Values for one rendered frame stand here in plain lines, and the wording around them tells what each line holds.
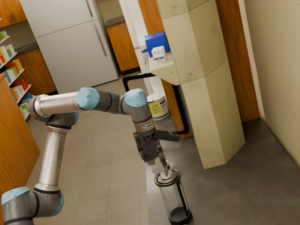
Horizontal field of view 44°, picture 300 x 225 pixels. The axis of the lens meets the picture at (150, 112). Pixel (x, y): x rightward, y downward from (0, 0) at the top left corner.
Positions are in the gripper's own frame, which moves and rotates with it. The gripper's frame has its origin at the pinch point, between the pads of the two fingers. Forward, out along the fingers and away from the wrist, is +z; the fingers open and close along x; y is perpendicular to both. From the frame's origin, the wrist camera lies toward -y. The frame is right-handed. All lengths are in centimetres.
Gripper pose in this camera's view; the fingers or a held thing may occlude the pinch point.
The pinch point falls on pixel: (164, 169)
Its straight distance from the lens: 150.4
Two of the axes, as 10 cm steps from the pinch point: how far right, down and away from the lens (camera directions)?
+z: 2.8, 8.7, 4.0
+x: 2.9, 3.1, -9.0
